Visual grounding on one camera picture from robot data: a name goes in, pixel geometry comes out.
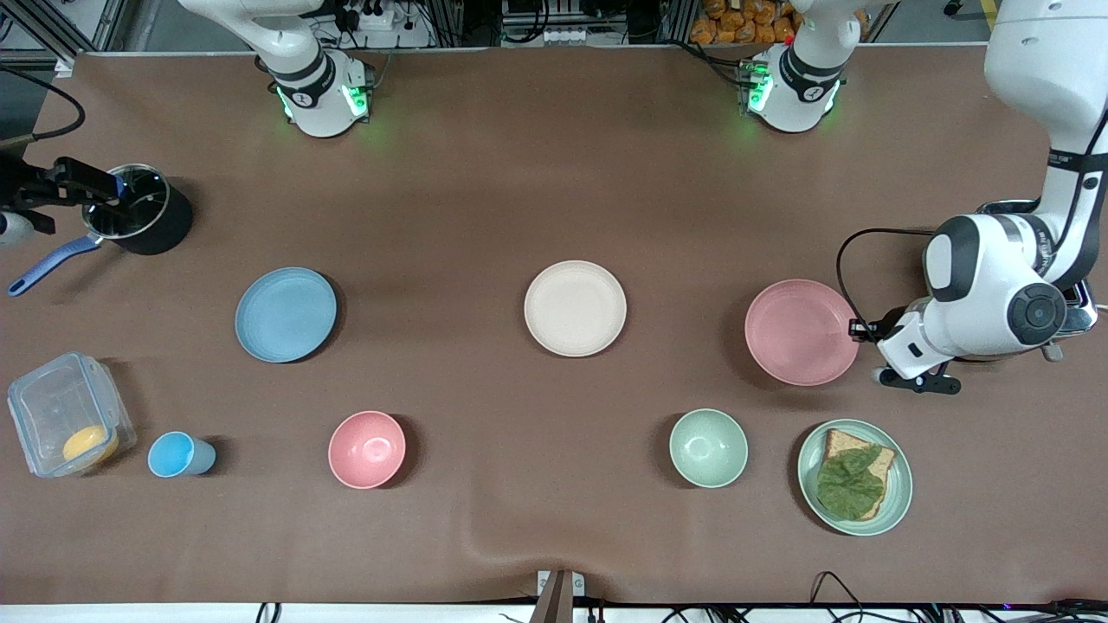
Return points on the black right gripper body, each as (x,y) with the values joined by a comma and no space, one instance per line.
(19,183)

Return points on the pink bowl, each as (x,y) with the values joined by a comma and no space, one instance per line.
(367,449)

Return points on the white socket strip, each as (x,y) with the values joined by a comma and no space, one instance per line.
(567,36)

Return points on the toast slice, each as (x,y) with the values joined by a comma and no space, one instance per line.
(840,443)

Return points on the blue cup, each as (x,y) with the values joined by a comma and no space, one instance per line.
(173,454)

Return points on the beige plate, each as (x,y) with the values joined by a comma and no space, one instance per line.
(575,308)

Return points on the green lettuce leaf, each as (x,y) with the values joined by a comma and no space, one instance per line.
(853,489)

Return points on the green plate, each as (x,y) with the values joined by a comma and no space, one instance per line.
(900,493)

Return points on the blue plate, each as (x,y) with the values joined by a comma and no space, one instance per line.
(286,314)

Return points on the bag of orange buns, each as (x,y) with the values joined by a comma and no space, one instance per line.
(736,26)

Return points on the beige chrome toaster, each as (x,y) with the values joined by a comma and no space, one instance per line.
(1086,316)

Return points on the pink plate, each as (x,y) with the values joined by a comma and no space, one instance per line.
(801,332)

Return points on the yellow orange fruit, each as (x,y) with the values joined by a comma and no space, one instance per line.
(86,444)

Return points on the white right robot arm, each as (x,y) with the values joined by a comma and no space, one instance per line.
(316,95)

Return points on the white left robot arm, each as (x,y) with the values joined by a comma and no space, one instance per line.
(1039,52)

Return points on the green bowl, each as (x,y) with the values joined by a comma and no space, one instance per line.
(708,448)

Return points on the aluminium frame profile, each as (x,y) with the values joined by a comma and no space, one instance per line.
(65,43)

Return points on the glass lid blue knob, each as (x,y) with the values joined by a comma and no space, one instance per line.
(143,212)

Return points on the white power strip black plugs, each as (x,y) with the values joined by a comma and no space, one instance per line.
(372,17)

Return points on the metal table edge bracket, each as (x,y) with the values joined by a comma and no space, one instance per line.
(558,597)

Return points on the clear plastic container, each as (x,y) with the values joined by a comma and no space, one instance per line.
(52,398)

